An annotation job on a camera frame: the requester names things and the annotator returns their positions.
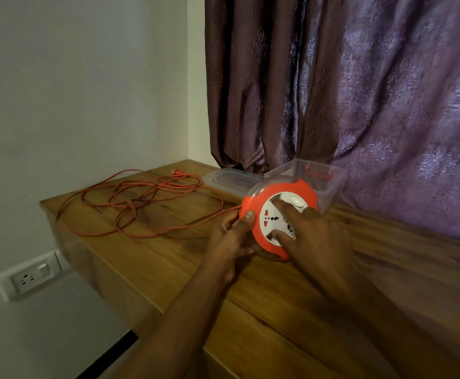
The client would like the person's right hand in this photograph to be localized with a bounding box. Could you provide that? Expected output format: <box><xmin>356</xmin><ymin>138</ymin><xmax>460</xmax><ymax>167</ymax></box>
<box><xmin>271</xmin><ymin>199</ymin><xmax>355</xmax><ymax>303</ymax></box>

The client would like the person's left hand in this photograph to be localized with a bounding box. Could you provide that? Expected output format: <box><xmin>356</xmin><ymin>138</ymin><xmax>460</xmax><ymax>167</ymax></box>
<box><xmin>202</xmin><ymin>210</ymin><xmax>256</xmax><ymax>288</ymax></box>

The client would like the orange extension cord reel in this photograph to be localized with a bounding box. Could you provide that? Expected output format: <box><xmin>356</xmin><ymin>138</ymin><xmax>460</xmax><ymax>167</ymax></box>
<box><xmin>239</xmin><ymin>175</ymin><xmax>319</xmax><ymax>262</ymax></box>

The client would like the clear plastic storage box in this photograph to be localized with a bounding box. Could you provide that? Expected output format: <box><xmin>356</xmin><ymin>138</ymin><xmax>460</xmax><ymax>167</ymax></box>
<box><xmin>264</xmin><ymin>158</ymin><xmax>348</xmax><ymax>216</ymax></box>

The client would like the orange power cord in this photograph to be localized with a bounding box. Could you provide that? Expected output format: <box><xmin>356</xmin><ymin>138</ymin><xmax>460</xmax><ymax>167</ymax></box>
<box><xmin>55</xmin><ymin>168</ymin><xmax>243</xmax><ymax>240</ymax></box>

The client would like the person's left forearm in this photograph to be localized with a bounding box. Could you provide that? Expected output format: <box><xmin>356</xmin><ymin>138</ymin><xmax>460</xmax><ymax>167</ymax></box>
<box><xmin>111</xmin><ymin>268</ymin><xmax>231</xmax><ymax>379</ymax></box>

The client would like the clear plastic box lid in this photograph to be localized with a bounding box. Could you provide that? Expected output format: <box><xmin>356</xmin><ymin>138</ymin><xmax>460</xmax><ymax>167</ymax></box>
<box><xmin>202</xmin><ymin>167</ymin><xmax>263</xmax><ymax>198</ymax></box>

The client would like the purple patterned curtain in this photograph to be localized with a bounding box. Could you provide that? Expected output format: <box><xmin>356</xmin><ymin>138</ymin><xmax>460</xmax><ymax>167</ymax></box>
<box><xmin>204</xmin><ymin>0</ymin><xmax>460</xmax><ymax>244</ymax></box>

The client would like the white wall socket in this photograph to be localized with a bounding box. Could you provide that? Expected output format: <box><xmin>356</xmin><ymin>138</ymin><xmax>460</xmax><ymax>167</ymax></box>
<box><xmin>0</xmin><ymin>249</ymin><xmax>73</xmax><ymax>303</ymax></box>

